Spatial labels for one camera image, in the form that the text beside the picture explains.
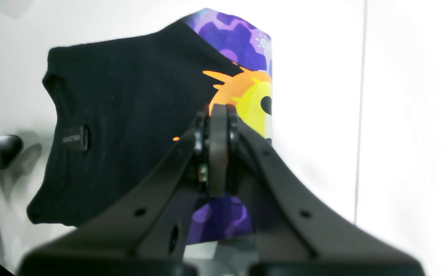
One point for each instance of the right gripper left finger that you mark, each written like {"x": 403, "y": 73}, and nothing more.
{"x": 144, "y": 233}

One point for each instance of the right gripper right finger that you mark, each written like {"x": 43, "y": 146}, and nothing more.
{"x": 296, "y": 233}

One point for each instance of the black T-shirt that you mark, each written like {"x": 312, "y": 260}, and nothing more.
{"x": 122, "y": 104}

